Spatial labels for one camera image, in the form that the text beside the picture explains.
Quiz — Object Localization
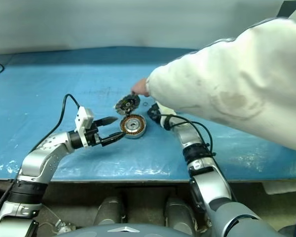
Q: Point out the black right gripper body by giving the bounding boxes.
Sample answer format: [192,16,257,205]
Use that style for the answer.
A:
[147,103,162,122]

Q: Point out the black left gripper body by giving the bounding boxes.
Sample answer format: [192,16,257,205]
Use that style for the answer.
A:
[85,120,102,148]

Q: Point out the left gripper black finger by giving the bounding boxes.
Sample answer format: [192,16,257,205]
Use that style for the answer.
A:
[96,117,119,127]
[100,132,126,147]

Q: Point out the round motor housing copper windings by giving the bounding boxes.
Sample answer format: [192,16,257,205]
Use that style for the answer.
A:
[118,115,148,140]

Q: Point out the round silver motor lid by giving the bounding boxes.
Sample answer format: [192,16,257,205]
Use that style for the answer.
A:
[114,95,141,116]

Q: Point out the person's bare hand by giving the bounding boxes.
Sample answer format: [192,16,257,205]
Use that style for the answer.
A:
[131,78,150,97]

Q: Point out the dark grey rounded shape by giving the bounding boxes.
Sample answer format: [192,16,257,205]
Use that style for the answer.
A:
[165,197,197,233]
[93,196,125,227]

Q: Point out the person's white-sleeved arm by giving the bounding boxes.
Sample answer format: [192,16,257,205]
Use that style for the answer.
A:
[145,16,296,160]

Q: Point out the white rounded floor object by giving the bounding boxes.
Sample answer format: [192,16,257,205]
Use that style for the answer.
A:
[51,219,74,234]

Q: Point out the grey leaning panel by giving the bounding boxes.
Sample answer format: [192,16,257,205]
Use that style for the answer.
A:
[277,0,296,19]

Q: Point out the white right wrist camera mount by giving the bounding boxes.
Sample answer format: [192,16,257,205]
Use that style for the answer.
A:
[158,108,178,130]

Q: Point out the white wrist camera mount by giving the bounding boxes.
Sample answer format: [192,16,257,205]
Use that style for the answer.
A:
[158,108,178,130]
[74,106,95,148]

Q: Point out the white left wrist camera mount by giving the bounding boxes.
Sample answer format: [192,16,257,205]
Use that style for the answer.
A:
[74,106,95,148]

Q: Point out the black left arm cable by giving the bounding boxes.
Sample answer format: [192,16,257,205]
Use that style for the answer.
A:
[0,93,81,218]

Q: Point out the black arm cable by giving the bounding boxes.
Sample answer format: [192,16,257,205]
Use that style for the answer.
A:
[0,93,81,218]
[155,113,217,158]

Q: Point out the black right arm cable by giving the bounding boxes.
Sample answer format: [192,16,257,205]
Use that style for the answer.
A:
[155,113,217,158]

